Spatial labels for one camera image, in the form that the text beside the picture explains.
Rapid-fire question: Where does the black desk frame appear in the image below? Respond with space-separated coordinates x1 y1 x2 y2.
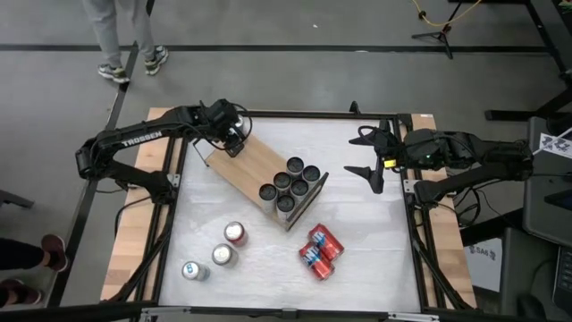
484 0 572 122

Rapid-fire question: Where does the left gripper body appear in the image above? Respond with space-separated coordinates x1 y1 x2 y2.
202 98 247 142

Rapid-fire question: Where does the wooden table side panel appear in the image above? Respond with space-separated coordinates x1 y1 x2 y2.
410 114 477 309
100 106 189 301

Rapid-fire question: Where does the dark keyboard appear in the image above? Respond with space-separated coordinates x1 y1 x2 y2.
551 243 572 309

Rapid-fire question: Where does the black cable bundle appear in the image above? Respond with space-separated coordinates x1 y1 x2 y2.
440 191 497 229

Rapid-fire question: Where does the person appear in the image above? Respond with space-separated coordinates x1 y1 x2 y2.
82 0 170 85
0 233 69 309

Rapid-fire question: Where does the wooden shelf with black frame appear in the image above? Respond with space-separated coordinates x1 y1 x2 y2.
191 106 331 233

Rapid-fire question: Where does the silver can with red print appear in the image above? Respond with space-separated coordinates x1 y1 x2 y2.
211 243 240 268

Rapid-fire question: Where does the Celsius Tropical Vibe can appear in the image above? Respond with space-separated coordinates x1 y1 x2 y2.
258 182 279 212

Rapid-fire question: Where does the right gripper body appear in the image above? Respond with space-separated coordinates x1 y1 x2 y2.
383 128 415 174

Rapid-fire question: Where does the yellow cable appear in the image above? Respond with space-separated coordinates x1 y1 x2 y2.
409 0 484 28

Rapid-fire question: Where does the grey cabinet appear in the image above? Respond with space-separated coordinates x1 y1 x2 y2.
522 115 572 247

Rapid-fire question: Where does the printed white paper sign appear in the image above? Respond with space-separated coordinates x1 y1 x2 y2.
538 131 572 160

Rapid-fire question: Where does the black tripod stand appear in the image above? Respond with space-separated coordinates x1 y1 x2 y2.
410 24 455 60

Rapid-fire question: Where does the long silver frame bracket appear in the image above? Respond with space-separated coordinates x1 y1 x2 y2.
140 305 193 317
386 311 442 322

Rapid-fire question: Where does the black stand leg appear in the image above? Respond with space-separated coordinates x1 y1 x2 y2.
0 188 35 209

